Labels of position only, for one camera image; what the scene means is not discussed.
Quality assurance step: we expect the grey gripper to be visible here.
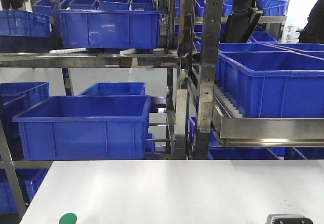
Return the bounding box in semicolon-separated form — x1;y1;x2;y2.
266;214;313;224

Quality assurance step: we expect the green round button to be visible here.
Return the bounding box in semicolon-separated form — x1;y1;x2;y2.
59;212;77;224

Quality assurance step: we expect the stainless steel shelving rack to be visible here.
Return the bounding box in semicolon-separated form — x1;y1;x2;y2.
0;0;324;224

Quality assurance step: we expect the large blue bin right shelf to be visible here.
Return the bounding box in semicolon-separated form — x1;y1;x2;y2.
218;52;323;118

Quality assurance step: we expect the large blue bin shelf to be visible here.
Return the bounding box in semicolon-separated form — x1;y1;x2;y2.
57;9;160;50
218;52;323;118

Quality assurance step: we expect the large blue bin lower left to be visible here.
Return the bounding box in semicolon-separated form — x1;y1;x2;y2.
13;95;151;161

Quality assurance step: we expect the black office chair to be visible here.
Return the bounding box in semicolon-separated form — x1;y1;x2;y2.
220;0;263;43

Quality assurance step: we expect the large blue bin upper shelf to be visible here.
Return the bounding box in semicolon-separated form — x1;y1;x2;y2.
57;9;160;50

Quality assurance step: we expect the blue crate far left upper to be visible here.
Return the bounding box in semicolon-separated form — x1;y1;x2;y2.
1;10;51;37

